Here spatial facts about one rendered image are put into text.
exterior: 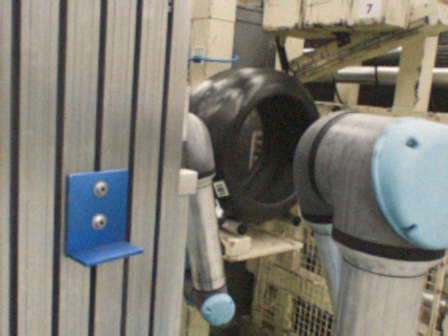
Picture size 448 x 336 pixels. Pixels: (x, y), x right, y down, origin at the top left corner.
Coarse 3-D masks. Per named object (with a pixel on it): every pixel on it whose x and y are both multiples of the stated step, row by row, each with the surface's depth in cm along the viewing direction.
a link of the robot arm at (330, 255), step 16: (352, 112) 57; (320, 128) 53; (304, 144) 55; (304, 160) 54; (304, 176) 55; (304, 192) 58; (304, 208) 61; (320, 208) 58; (320, 224) 60; (320, 240) 62; (320, 256) 64; (336, 256) 62; (336, 272) 63; (336, 288) 64
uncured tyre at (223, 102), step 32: (192, 96) 170; (224, 96) 158; (256, 96) 160; (288, 96) 171; (224, 128) 155; (288, 128) 202; (224, 160) 157; (256, 160) 207; (288, 160) 203; (256, 192) 202; (288, 192) 194
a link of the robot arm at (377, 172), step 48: (336, 144) 50; (384, 144) 44; (432, 144) 42; (336, 192) 49; (384, 192) 42; (432, 192) 42; (336, 240) 49; (384, 240) 44; (432, 240) 42; (384, 288) 46
